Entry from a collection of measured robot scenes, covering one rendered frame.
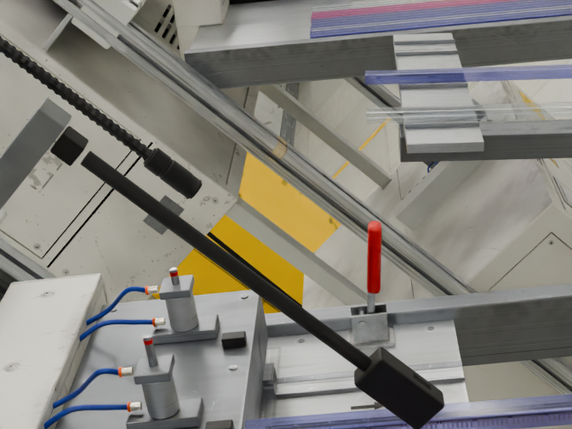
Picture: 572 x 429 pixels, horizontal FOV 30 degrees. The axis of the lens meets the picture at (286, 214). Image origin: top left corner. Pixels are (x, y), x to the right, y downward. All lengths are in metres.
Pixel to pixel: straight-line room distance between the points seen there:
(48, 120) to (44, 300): 0.41
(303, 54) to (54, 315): 0.85
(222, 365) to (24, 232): 1.06
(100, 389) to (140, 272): 1.02
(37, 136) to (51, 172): 1.25
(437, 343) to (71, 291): 0.30
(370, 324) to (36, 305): 0.27
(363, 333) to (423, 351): 0.05
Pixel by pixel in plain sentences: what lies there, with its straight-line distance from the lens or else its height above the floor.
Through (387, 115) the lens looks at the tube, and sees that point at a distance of 1.03.
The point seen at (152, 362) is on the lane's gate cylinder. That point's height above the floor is 1.19.
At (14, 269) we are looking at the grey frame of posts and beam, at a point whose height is 1.28.
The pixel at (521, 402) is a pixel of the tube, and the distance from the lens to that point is 0.60.
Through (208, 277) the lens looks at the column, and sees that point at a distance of 3.95.
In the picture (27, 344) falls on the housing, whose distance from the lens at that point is 0.84.
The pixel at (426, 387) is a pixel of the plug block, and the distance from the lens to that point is 0.56.
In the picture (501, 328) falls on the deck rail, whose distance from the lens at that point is 0.93.
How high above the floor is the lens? 1.35
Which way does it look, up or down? 14 degrees down
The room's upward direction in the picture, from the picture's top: 53 degrees counter-clockwise
